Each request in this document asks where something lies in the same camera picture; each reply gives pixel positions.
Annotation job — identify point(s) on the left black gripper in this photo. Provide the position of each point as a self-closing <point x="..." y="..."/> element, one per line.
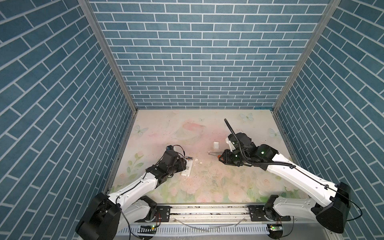
<point x="182" y="164"/>

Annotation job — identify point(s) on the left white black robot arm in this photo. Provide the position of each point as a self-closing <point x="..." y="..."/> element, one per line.
<point x="107" y="214"/>

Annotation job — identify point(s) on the white battery cover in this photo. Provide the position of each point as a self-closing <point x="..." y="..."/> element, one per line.
<point x="216" y="145"/>

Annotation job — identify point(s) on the right aluminium corner post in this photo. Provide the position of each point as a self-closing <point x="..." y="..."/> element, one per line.
<point x="318" y="30"/>

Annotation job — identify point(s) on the controller board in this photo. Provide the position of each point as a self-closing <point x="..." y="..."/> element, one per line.
<point x="275" y="231"/>
<point x="146" y="232"/>

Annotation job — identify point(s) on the right controller board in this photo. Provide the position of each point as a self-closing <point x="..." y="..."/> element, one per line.
<point x="275" y="231"/>

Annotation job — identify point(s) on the white vented strip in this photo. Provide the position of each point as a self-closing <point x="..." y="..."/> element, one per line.
<point x="201" y="230"/>

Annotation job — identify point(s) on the left aluminium corner post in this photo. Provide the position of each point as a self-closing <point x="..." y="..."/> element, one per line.
<point x="92" y="20"/>

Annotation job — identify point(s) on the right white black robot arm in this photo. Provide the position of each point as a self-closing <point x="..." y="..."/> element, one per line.
<point x="328" y="203"/>

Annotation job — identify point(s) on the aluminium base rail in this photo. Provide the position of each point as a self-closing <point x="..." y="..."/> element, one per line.
<point x="216" y="214"/>

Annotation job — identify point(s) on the white remote control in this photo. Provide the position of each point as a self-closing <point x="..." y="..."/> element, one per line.
<point x="188" y="170"/>

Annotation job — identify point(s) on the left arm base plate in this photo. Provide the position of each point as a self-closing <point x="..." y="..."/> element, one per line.
<point x="160" y="214"/>

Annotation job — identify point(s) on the left controller board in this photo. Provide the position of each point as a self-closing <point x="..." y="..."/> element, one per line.
<point x="146" y="232"/>

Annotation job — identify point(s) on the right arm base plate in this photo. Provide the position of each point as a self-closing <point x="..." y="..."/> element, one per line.
<point x="260" y="213"/>

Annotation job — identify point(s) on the aluminium corner post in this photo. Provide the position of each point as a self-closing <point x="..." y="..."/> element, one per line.
<point x="92" y="20"/>
<point x="318" y="30"/>

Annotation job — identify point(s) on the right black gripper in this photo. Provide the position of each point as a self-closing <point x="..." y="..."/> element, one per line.
<point x="225" y="158"/>

